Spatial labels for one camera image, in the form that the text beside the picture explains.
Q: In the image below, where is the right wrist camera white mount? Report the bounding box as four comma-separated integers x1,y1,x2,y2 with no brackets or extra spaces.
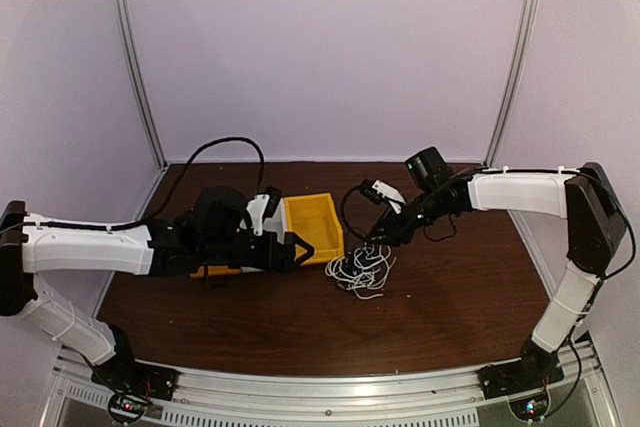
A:
358,179,406,214

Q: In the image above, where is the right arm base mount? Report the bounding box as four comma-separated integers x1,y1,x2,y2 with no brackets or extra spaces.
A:
477,338,565,423

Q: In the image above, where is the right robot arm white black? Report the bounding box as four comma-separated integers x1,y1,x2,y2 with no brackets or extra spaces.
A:
361,147,632,389

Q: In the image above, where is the front aluminium rail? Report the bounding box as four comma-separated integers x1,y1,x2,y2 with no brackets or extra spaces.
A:
39,341,626,427

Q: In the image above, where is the arm black hose cable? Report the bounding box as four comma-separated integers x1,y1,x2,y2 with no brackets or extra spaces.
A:
144,135,266,223
340,184,374,243

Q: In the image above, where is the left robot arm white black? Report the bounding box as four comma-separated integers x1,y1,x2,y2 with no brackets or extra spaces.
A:
1,186,315,391

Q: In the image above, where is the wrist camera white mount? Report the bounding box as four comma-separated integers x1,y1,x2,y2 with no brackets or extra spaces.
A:
358,179,406,214
247,186,282,236

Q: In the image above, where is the yellow bin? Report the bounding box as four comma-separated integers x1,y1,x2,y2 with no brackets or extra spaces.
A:
284,193,345,266
190,266,242,279

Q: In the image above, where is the right aluminium frame post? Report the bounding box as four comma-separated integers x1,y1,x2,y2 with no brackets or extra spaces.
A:
483,0,539,165

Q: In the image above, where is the cable bundle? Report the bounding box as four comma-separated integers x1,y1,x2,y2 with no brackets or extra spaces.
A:
324,241,397,303

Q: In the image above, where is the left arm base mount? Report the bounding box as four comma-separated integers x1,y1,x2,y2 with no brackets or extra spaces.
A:
86,324,179,426

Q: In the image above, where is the right arm black hose cable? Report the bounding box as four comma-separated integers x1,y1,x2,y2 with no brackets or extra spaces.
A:
340,184,374,243

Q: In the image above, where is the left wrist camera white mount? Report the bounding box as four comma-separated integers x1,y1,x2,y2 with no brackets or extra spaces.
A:
247,186,282,236

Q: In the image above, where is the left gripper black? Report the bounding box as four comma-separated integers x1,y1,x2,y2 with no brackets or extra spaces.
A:
201,229,314,273

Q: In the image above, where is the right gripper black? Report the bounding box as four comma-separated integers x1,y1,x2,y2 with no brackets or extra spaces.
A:
366,187,452,247

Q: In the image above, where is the left arm black hose cable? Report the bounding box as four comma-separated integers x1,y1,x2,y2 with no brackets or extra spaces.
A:
144,135,266,223

